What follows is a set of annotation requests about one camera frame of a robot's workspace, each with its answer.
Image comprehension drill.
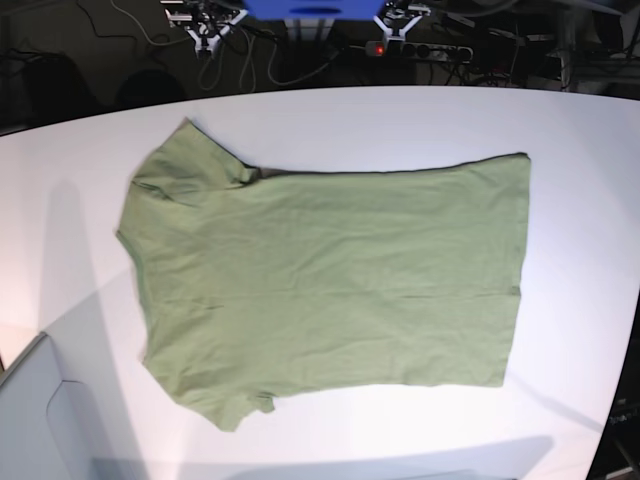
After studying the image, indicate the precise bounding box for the green T-shirt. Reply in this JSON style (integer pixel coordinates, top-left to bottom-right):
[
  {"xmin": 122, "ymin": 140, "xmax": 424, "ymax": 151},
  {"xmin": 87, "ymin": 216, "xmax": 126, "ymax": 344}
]
[{"xmin": 117, "ymin": 122, "xmax": 531, "ymax": 432}]

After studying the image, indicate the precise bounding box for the white power strip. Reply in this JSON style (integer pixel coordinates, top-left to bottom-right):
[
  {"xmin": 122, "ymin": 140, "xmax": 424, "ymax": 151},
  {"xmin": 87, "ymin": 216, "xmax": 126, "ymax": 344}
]
[{"xmin": 364, "ymin": 41, "xmax": 474, "ymax": 64}]

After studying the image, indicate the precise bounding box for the blue box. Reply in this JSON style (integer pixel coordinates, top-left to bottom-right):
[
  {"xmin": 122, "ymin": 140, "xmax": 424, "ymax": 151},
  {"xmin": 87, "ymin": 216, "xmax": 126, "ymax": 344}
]
[{"xmin": 244, "ymin": 0, "xmax": 385, "ymax": 20}]

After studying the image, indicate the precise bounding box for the grey cable on floor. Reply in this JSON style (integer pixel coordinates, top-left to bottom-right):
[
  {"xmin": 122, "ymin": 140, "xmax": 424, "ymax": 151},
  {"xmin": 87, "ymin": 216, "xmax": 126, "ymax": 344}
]
[{"xmin": 109, "ymin": 0, "xmax": 346, "ymax": 92}]

